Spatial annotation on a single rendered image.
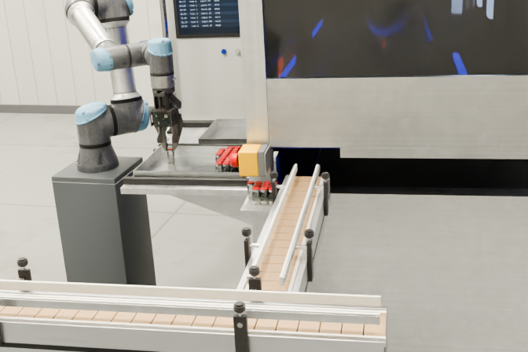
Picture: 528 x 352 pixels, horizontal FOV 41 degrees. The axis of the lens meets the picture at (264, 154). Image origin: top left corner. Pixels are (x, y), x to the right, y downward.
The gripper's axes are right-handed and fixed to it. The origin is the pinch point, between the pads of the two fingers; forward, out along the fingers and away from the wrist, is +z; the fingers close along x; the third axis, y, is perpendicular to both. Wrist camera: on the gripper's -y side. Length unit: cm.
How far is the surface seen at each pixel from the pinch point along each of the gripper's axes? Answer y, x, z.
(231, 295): 99, 43, -3
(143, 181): 21.5, -2.2, 4.3
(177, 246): -118, -41, 94
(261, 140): 26.0, 35.4, -10.5
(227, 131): -34.6, 11.0, 5.1
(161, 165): 4.2, -2.2, 5.3
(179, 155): -5.6, 1.0, 5.2
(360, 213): 26, 63, 11
